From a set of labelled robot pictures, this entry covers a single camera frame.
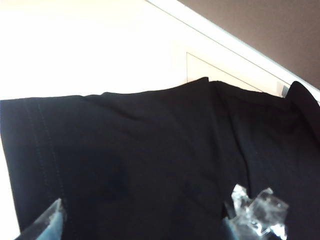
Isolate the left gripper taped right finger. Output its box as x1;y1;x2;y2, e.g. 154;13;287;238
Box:
221;184;290;240

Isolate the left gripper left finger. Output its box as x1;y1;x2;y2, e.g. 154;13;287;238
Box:
16;197;68;240

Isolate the black polo shirt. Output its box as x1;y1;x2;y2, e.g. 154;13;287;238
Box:
0;76;320;240

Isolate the brown desk divider panel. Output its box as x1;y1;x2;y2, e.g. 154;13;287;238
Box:
177;0;320;91

